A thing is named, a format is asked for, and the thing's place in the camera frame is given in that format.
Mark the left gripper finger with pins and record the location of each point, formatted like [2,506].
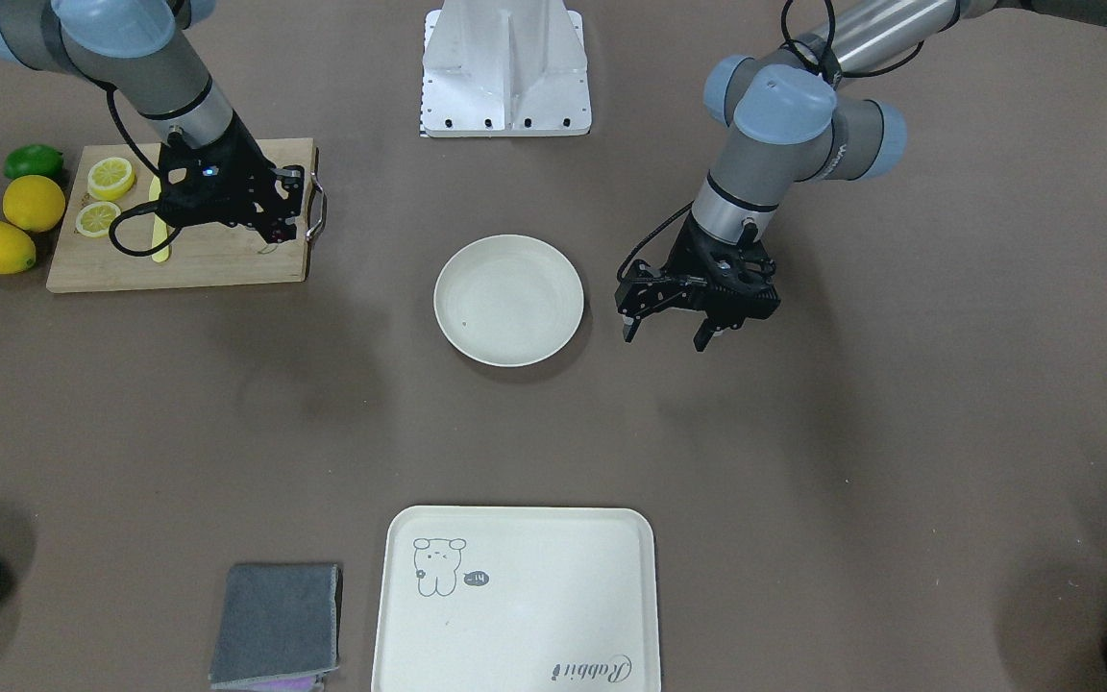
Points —
[704,334]

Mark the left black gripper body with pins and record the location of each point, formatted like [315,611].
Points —
[676,264]

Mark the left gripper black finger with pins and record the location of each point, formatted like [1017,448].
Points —
[630,327]

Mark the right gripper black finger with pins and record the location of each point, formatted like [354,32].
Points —
[280,230]

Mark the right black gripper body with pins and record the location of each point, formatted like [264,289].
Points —
[244,171]

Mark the beige round plate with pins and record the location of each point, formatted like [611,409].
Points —
[508,300]

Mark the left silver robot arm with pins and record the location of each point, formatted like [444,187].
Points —
[787,122]

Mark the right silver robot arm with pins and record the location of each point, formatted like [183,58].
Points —
[137,48]

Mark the cream rabbit tray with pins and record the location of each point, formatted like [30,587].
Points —
[518,599]

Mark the yellow plastic knife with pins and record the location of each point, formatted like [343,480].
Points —
[159,228]

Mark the wooden cutting board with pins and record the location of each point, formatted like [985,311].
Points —
[208,255]

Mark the upper lemon slice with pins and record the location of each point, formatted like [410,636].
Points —
[110,178]

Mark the lemon slice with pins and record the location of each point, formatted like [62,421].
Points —
[94,220]
[110,178]

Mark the lower lemon slice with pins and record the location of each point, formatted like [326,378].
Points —
[94,220]

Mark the round yellow lemon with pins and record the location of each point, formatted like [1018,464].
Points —
[34,203]

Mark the green lime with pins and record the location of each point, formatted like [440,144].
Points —
[34,160]

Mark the grey folded cloth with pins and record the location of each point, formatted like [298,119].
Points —
[278,627]

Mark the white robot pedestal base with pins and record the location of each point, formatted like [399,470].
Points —
[504,68]

